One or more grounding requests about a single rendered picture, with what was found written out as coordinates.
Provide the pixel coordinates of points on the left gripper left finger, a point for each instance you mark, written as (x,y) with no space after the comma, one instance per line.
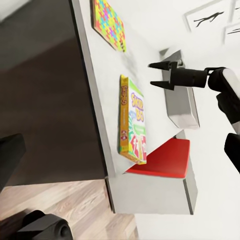
(12,150)

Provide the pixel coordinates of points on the toy box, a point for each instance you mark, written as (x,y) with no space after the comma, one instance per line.
(180,102)

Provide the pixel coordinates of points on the swivel chair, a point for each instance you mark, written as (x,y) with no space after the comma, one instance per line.
(169,161)

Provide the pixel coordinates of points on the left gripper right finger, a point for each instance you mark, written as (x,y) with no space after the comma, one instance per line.
(232,149)

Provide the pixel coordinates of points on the jigsaw puzzle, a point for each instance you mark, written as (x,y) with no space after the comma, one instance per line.
(107,22)

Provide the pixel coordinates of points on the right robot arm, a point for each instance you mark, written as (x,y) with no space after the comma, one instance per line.
(222,80)

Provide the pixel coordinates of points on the board game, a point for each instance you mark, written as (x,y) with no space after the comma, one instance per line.
(132,132)

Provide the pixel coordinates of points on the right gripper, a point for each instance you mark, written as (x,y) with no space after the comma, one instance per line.
(182,77)

